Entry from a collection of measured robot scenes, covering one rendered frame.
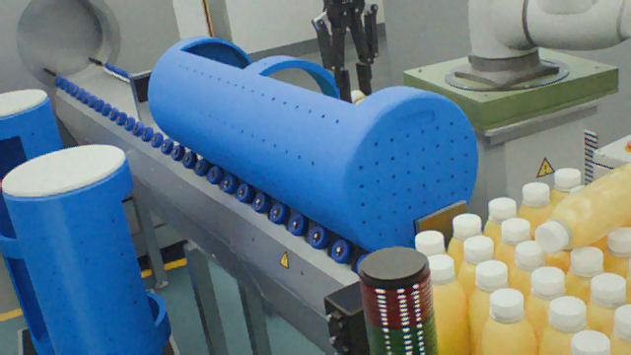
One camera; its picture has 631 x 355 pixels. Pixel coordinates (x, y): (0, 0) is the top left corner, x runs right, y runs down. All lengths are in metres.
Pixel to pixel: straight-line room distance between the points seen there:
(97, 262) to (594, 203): 1.12
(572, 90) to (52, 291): 1.25
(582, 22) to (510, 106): 0.23
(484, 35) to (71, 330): 1.16
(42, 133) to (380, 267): 1.95
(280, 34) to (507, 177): 5.06
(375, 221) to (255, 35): 5.47
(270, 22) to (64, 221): 5.09
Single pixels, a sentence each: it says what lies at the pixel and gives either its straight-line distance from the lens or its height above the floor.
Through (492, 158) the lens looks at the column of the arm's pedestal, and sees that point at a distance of 1.78.
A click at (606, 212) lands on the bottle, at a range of 1.03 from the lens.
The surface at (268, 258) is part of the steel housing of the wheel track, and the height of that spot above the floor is 0.86.
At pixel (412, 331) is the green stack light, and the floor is 1.20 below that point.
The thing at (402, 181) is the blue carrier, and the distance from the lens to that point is 1.24.
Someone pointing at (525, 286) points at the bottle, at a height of 1.05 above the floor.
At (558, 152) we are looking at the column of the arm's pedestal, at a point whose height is 0.89.
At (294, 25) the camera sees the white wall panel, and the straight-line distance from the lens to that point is 6.74.
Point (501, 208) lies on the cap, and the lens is 1.14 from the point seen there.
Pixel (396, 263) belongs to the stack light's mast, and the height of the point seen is 1.26.
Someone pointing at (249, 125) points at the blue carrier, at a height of 1.15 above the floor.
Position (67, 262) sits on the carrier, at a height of 0.86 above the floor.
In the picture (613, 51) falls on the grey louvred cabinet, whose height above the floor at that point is 0.81.
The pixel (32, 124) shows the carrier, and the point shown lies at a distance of 2.50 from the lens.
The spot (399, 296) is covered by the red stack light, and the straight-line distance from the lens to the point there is 0.66.
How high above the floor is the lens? 1.60
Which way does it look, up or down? 22 degrees down
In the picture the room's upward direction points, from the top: 9 degrees counter-clockwise
